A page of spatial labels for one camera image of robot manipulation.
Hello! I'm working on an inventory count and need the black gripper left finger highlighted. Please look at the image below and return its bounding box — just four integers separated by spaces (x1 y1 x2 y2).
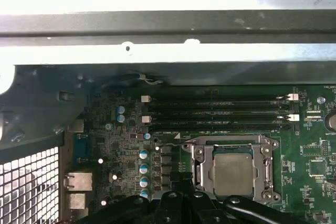
76 171 186 224

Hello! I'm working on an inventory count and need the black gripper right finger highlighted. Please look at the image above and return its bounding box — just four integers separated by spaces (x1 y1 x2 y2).
183 172 336 224

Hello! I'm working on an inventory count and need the silver square CPU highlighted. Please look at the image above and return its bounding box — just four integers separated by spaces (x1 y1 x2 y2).
212 148 255 196

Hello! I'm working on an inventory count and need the metal socket locking lever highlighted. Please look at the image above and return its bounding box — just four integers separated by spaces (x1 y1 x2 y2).
156 141 196 149

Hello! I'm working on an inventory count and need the metal socket cover frame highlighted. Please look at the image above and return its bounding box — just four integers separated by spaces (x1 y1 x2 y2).
198 142 274 199

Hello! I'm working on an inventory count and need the CPU socket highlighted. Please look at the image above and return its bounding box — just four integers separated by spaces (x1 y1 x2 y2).
187 134 281 201

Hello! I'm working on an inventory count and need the silver network port block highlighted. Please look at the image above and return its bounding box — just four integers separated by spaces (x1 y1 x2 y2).
64 171 93 191

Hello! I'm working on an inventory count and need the blue VGA port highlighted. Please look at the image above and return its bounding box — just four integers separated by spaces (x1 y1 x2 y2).
75 133 93 166

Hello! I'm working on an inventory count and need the green motherboard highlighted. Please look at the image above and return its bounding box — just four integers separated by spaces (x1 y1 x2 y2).
60 84 336 224

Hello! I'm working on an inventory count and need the round coin battery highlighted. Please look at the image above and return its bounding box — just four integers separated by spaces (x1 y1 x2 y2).
324 112 336 132

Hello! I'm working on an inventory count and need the black open PC case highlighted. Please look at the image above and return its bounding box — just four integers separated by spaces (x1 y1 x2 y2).
0 0 336 224

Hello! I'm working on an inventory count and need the thin grey white wire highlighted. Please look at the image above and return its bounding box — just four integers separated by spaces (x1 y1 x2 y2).
135 74 164 86

